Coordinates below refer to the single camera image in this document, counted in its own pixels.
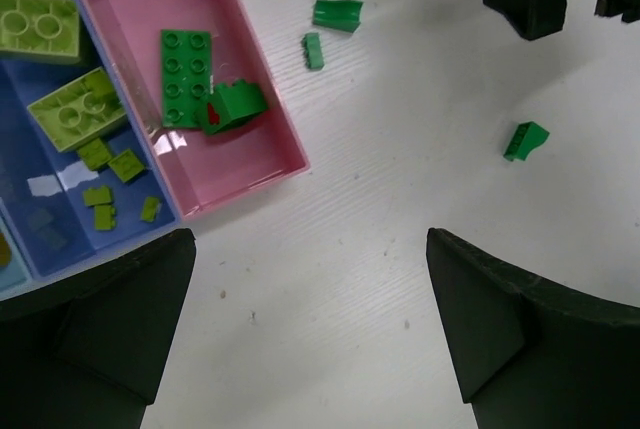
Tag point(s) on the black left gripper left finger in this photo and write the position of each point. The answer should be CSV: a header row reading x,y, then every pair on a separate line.
x,y
89,351

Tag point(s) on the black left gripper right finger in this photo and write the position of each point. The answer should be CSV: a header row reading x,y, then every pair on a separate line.
x,y
529,352

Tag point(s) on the dark green slope brick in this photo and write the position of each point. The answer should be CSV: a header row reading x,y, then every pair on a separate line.
x,y
527,137

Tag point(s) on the small lime brick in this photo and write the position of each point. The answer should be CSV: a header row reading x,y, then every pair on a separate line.
x,y
94,196
127,166
104,217
95,154
150,209

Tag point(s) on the dark green curved brick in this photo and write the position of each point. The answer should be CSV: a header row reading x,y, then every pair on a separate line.
x,y
341,15

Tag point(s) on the dark green small brick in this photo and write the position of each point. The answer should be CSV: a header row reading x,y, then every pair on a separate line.
x,y
312,47

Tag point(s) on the pale green curved brick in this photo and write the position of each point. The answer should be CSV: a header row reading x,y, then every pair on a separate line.
x,y
80,111

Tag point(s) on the dark green heart brick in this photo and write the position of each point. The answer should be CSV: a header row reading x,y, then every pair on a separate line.
x,y
230,106

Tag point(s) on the dark green plate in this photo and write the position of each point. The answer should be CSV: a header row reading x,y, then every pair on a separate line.
x,y
186,73

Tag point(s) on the light green 2x2 brick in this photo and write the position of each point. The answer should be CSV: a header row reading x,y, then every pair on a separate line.
x,y
46,31

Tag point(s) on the pink container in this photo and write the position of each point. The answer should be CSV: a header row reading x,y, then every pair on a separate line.
x,y
202,172

